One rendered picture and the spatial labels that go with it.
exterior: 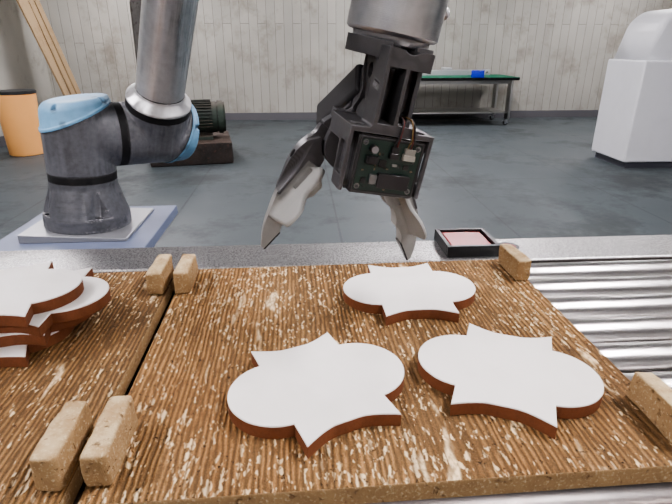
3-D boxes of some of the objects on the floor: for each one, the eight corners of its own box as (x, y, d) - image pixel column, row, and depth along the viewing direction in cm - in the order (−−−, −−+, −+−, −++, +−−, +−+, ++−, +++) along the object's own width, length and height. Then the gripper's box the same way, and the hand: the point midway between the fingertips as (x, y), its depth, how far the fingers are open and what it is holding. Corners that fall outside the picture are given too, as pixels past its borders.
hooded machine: (622, 169, 527) (657, 6, 469) (589, 156, 588) (616, 11, 530) (693, 168, 531) (737, 7, 474) (653, 155, 592) (687, 11, 534)
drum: (39, 157, 583) (25, 91, 556) (-2, 157, 579) (-19, 92, 552) (55, 149, 624) (42, 88, 597) (17, 150, 620) (2, 89, 593)
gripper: (280, 16, 34) (243, 279, 42) (528, 71, 40) (455, 291, 48) (264, 13, 41) (235, 236, 49) (475, 60, 47) (419, 251, 55)
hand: (335, 251), depth 51 cm, fingers open, 14 cm apart
